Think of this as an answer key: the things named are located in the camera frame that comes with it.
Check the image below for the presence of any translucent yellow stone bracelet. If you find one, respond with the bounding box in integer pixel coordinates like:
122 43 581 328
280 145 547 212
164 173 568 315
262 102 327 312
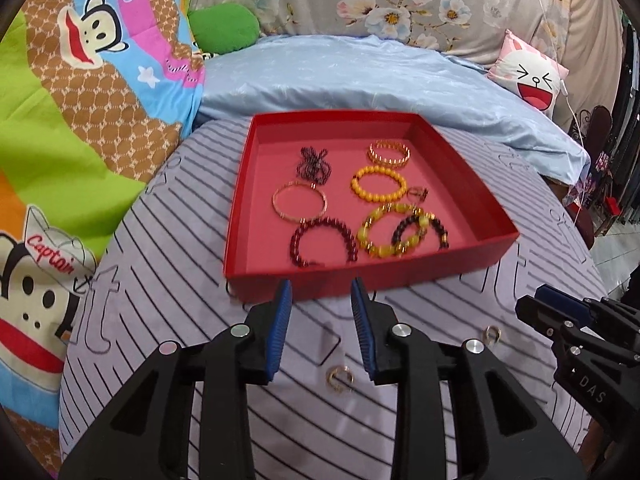
356 201 436 259

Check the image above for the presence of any orange yellow bead bracelet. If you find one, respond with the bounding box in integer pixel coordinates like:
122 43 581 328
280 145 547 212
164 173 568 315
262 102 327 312
349 164 409 204

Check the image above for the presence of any red tray box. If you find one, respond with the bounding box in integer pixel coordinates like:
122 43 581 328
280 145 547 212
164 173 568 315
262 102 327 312
224 110 518 304

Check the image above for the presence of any dark red bead bracelet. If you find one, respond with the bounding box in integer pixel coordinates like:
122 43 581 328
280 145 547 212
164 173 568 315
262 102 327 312
288 216 359 267

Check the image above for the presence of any pink cartoon face cushion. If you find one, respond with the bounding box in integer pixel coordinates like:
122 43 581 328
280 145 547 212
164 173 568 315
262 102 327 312
487 29 570 118

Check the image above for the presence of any gold chain bangle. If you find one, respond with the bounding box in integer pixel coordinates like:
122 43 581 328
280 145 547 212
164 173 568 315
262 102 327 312
367 140 411 169

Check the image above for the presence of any dark brown bead bracelet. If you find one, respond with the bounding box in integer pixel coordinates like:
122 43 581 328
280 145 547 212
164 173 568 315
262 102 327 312
391 211 450 252

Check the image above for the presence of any grey floral bedsheet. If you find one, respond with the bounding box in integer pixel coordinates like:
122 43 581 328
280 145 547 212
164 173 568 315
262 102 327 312
190 0 625 127

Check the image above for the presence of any colourful cartoon monkey blanket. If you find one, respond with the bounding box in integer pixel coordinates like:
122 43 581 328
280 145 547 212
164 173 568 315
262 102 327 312
1 0 204 479

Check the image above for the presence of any light blue duvet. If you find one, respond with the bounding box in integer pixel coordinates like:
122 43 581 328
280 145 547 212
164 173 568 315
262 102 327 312
196 35 590 186

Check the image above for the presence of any dark purple bead necklace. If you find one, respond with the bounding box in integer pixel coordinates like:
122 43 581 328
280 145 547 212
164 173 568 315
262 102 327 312
296 146 333 188

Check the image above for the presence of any thin gold bangle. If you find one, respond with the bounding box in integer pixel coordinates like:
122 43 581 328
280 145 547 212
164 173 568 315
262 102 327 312
271 180 328 223

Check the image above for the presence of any green plush pillow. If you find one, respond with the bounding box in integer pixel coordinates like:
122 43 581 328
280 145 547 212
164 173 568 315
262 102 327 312
188 2 260 55

